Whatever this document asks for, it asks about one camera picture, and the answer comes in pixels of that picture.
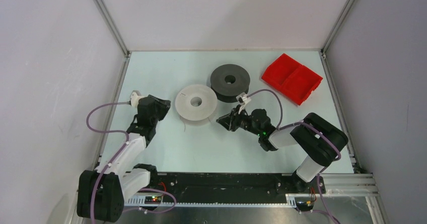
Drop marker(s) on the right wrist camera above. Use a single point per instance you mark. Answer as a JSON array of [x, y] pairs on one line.
[[243, 99]]

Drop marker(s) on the white translucent spool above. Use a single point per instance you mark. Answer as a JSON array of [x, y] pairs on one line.
[[196, 105]]

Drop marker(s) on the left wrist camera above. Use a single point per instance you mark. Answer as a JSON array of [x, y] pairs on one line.
[[135, 97]]

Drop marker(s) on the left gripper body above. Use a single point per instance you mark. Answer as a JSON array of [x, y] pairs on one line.
[[161, 109]]

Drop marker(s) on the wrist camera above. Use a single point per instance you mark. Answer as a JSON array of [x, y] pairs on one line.
[[135, 97], [243, 99]]

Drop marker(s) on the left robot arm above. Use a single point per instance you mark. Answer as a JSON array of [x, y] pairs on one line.
[[103, 191]]

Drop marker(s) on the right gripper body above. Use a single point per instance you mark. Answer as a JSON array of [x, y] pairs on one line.
[[242, 120]]

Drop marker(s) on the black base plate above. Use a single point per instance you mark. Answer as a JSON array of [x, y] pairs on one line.
[[223, 188]]

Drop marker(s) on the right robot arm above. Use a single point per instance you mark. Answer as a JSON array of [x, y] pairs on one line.
[[321, 141]]

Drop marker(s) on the dark grey spool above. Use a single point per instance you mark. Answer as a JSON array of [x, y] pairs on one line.
[[228, 81]]

